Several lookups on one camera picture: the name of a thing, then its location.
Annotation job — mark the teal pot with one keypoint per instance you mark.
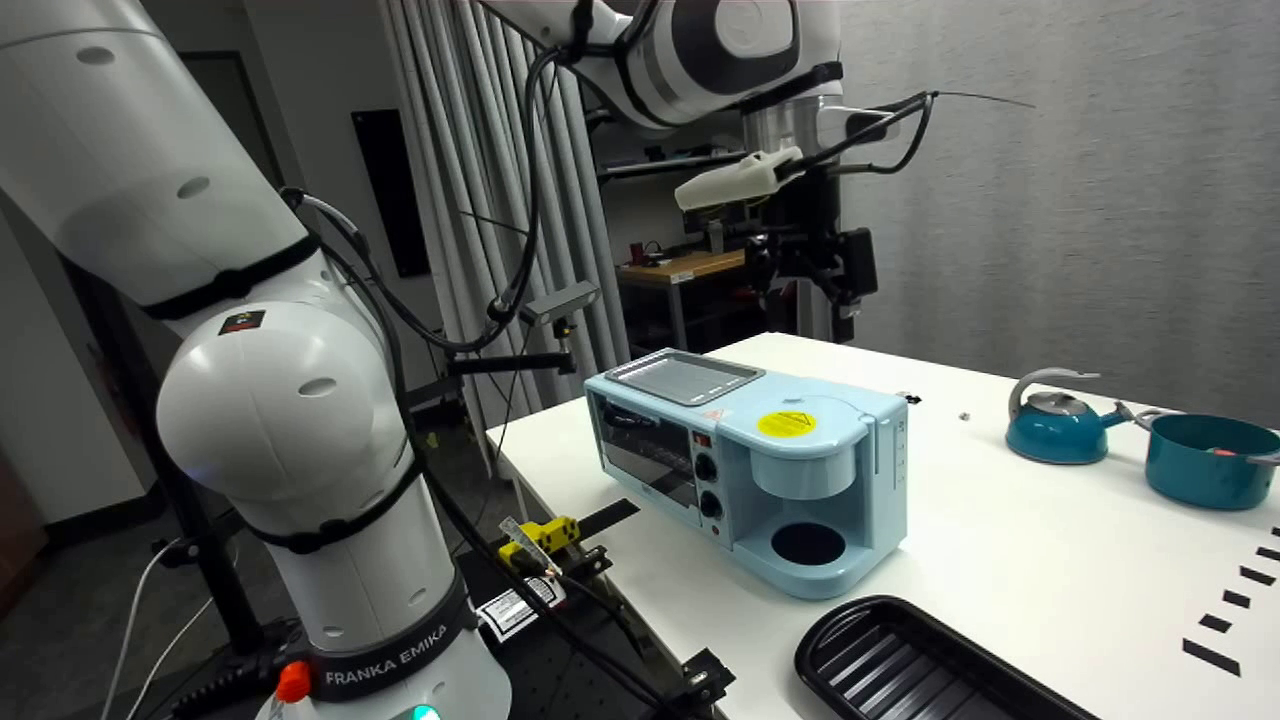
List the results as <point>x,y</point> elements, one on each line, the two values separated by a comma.
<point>1206,465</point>

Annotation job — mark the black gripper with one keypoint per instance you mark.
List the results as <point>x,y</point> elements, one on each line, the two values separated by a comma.
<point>814,246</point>

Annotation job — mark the camera on tripod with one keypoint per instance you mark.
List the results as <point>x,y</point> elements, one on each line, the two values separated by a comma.
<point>563,300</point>

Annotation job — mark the orange cap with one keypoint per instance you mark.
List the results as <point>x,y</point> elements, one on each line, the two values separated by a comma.
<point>293,680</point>

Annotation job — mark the yellow clamp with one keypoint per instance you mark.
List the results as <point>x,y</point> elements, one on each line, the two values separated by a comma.
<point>540,542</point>

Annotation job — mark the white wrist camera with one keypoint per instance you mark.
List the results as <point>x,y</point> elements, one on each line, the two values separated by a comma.
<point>734,181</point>

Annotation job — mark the grey curtain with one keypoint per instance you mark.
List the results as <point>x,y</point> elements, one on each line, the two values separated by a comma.
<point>1094,203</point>

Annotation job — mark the black ribbed tray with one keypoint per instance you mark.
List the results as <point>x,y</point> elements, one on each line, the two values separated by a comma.
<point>907,664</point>

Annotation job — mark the wooden background table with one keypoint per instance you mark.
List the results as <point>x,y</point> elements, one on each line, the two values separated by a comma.
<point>682,267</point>

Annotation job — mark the white label tag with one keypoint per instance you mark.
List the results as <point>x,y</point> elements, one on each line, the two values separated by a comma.
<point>507,609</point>

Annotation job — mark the light blue breakfast maker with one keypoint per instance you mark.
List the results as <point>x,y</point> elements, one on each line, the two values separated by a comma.
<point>744,454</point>

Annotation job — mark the teal kettle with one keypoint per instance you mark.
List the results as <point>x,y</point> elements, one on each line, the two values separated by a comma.
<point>1055,429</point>

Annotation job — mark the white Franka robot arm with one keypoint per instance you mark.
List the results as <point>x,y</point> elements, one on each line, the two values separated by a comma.
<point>293,401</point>

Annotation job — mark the white vertical blinds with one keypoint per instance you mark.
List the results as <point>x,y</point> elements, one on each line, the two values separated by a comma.
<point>465,162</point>

